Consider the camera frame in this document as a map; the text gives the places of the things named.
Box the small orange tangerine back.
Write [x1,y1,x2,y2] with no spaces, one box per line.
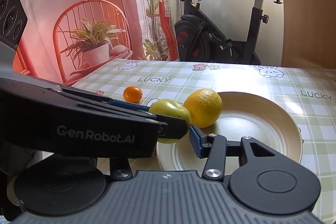
[123,86,142,103]

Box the black exercise bike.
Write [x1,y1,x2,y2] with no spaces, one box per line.
[174,0,283,65]

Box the green apple front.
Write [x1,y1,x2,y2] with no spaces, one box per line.
[149,99,191,137]

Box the green plaid bunny tablecloth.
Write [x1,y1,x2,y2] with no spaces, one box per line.
[75,59,335,223]

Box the wooden board panel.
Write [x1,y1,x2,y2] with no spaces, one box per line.
[281,0,335,69]

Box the pink printed backdrop cloth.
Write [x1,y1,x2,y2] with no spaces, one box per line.
[12,0,178,85]

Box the beige round plate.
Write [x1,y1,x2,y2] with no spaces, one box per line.
[157,92,302,173]

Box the large yellow lemon front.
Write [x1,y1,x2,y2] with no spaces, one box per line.
[183,89,223,128]

